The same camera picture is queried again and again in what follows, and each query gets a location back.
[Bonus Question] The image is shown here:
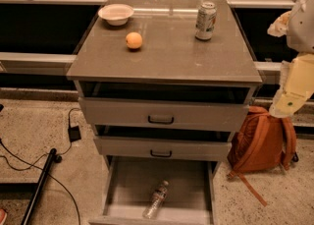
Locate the grey drawer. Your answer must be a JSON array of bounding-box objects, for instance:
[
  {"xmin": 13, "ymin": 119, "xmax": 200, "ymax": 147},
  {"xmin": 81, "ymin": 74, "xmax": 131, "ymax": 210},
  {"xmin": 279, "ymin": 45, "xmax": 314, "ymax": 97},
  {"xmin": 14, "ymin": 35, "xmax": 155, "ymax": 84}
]
[
  {"xmin": 79, "ymin": 83, "xmax": 249, "ymax": 132},
  {"xmin": 89, "ymin": 157, "xmax": 216, "ymax": 225},
  {"xmin": 94, "ymin": 126, "xmax": 231, "ymax": 161}
]

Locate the grey middle drawer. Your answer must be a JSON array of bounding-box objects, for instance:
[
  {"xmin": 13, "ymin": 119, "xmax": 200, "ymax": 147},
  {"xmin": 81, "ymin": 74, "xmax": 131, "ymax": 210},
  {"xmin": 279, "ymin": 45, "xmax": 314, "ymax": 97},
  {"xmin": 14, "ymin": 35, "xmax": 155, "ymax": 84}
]
[{"xmin": 94, "ymin": 126, "xmax": 231, "ymax": 161}]

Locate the white bowl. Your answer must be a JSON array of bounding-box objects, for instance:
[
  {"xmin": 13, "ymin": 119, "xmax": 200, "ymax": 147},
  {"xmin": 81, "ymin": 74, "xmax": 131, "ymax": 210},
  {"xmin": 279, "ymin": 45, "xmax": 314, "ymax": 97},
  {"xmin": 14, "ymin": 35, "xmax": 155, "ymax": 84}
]
[{"xmin": 98, "ymin": 4, "xmax": 133, "ymax": 26}]

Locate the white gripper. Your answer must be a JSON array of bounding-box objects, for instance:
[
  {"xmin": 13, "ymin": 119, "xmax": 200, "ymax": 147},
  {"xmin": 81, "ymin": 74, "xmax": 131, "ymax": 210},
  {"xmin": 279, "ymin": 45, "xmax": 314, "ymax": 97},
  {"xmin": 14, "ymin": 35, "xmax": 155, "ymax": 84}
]
[{"xmin": 267, "ymin": 11, "xmax": 290, "ymax": 37}]

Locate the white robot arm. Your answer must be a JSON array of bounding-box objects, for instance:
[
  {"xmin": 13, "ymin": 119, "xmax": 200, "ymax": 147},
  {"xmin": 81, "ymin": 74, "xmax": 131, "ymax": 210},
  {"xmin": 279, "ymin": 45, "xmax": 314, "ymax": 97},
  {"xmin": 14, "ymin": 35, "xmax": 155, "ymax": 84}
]
[{"xmin": 267, "ymin": 0, "xmax": 314, "ymax": 118}]

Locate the grey top drawer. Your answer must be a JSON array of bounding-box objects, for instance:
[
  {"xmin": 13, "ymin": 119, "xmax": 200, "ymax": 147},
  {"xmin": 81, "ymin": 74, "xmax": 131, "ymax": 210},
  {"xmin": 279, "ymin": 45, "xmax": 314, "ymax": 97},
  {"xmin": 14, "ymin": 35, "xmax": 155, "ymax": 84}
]
[{"xmin": 79, "ymin": 83, "xmax": 249, "ymax": 132}]

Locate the white green soda can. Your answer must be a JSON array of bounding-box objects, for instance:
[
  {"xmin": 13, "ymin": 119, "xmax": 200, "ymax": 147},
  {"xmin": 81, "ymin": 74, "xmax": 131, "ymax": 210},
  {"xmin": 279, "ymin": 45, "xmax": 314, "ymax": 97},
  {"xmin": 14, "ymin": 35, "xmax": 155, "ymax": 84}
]
[{"xmin": 195, "ymin": 2, "xmax": 217, "ymax": 40}]

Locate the grey drawer cabinet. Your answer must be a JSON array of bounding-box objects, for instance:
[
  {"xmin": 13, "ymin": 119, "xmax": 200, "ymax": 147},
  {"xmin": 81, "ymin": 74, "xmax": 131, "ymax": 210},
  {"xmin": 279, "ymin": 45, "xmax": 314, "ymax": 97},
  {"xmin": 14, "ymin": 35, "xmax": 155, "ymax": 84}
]
[{"xmin": 66, "ymin": 0, "xmax": 264, "ymax": 225}]

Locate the grey bottom drawer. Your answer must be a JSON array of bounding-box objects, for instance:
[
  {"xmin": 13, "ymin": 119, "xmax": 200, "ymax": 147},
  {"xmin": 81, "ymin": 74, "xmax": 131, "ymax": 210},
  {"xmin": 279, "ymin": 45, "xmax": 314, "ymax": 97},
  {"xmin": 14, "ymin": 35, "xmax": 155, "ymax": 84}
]
[{"xmin": 89, "ymin": 157, "xmax": 216, "ymax": 225}]

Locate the black power adapter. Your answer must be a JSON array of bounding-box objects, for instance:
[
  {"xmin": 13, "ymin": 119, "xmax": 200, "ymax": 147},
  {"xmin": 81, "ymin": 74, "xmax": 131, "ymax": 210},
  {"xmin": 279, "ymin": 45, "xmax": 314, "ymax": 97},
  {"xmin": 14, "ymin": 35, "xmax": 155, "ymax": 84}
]
[{"xmin": 68, "ymin": 126, "xmax": 81, "ymax": 142}]

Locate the orange fruit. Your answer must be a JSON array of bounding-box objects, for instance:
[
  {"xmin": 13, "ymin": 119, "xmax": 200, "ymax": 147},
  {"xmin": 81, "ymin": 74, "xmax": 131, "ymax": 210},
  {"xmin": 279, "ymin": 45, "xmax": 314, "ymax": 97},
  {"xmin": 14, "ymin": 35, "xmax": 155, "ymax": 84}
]
[{"xmin": 126, "ymin": 32, "xmax": 143, "ymax": 49}]

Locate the orange backpack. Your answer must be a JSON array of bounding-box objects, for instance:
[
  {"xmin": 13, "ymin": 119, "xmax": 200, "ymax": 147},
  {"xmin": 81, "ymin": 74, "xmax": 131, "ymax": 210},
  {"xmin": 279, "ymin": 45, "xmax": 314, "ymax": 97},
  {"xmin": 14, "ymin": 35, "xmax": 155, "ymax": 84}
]
[{"xmin": 228, "ymin": 106, "xmax": 297, "ymax": 206}]

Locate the clear plastic water bottle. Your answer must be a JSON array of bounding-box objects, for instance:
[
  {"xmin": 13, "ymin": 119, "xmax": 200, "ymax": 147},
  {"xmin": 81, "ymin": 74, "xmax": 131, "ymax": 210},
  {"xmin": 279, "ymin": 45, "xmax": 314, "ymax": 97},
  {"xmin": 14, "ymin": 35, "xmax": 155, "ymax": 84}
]
[{"xmin": 142, "ymin": 181, "xmax": 169, "ymax": 219}]

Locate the black pole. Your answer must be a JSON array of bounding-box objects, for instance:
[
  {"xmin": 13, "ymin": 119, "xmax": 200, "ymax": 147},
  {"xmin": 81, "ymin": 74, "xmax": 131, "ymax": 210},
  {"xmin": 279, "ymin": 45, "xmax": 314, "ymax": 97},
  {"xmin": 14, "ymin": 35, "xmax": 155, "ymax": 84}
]
[{"xmin": 21, "ymin": 148, "xmax": 57, "ymax": 225}]

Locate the black cable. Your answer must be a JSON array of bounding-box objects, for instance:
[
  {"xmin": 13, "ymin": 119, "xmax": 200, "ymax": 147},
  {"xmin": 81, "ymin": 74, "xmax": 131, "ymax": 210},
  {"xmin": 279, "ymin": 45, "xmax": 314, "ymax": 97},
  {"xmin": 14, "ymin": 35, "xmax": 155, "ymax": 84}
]
[{"xmin": 0, "ymin": 107, "xmax": 82, "ymax": 225}]

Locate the red white shoe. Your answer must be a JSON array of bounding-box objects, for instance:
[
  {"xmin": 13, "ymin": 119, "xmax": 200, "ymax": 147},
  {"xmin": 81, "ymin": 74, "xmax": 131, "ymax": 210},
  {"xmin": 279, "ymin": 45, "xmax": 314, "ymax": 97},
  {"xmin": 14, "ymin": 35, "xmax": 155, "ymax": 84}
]
[{"xmin": 0, "ymin": 208, "xmax": 7, "ymax": 225}]

